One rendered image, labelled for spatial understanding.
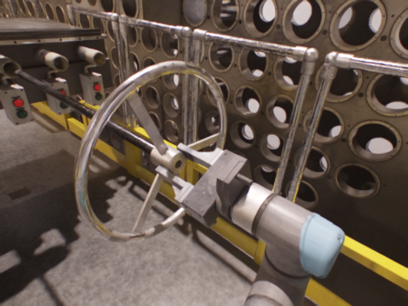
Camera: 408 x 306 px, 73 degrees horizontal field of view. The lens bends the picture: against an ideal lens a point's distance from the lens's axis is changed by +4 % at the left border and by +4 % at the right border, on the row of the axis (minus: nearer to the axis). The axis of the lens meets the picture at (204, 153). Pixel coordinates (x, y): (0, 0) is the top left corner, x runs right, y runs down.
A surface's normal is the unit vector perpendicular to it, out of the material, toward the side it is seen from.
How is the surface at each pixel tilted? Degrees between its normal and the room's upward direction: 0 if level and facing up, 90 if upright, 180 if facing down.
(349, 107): 90
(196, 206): 27
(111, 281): 0
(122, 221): 0
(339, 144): 90
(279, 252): 92
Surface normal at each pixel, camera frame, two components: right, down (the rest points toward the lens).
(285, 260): -0.51, 0.43
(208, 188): -0.25, -0.60
